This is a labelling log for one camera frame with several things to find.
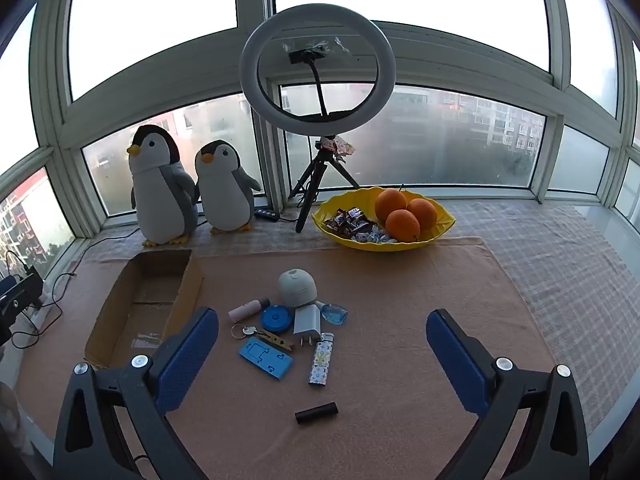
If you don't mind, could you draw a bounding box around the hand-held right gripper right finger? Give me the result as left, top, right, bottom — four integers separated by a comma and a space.
426, 309, 591, 480

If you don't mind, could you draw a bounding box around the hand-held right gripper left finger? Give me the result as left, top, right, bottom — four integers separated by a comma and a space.
52, 306, 220, 480

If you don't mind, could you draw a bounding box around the cardboard box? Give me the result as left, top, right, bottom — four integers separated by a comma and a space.
84, 249, 205, 368

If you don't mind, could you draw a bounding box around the blue phone stand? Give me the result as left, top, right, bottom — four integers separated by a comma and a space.
238, 336, 295, 381

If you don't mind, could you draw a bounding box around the white tube grey cap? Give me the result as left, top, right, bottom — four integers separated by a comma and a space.
228, 297, 271, 322

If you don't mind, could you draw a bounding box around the wooden clothespin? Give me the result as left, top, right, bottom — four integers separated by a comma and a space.
254, 329, 295, 352

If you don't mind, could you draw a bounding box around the blue round tape measure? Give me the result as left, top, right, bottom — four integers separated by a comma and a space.
260, 306, 293, 335

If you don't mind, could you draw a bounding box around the white charger plug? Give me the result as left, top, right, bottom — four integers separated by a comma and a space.
293, 301, 326, 347

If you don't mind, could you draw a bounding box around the grey rounded plug-in device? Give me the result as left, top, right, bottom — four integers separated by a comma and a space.
278, 269, 319, 308

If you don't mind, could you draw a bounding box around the patterned lighter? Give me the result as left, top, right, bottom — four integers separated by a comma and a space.
308, 332, 335, 387

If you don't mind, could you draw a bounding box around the black cylinder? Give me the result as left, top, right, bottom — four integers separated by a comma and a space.
295, 401, 339, 425

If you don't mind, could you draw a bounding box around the person's left forearm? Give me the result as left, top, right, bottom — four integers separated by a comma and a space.
0, 382, 27, 461

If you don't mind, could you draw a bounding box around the white power strip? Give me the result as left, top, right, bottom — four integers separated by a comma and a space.
30, 287, 62, 323

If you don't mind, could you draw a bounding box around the pink cloth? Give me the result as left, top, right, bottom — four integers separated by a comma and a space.
15, 237, 593, 480

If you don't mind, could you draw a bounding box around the small clear blue bottle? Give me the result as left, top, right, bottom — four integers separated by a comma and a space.
321, 302, 348, 326

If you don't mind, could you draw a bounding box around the white plaid cloth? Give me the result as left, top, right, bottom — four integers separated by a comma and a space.
82, 200, 640, 436

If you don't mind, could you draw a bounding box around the yellow bowl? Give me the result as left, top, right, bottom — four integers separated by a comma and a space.
312, 186, 456, 251

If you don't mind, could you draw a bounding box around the orange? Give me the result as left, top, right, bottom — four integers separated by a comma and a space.
375, 188, 407, 222
385, 209, 421, 243
406, 198, 439, 232

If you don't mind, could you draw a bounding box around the large penguin plush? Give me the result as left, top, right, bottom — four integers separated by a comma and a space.
127, 125, 199, 247

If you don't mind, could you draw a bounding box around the small penguin plush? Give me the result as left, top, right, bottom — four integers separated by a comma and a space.
194, 140, 262, 235

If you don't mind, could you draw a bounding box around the pile of wrapped candies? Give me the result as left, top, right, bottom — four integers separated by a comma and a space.
324, 207, 401, 245

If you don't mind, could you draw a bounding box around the black tripod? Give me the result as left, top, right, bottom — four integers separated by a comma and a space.
288, 135, 361, 234

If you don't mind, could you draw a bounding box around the crinkled plastic wrapper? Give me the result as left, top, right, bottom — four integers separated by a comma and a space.
324, 135, 355, 159

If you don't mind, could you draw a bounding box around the thick black gripper cable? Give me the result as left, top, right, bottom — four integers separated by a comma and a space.
4, 250, 32, 282

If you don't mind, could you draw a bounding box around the black cable with plug end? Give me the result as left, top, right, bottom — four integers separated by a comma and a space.
52, 271, 79, 311

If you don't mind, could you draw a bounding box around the white ring light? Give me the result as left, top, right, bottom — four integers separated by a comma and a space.
239, 4, 397, 137

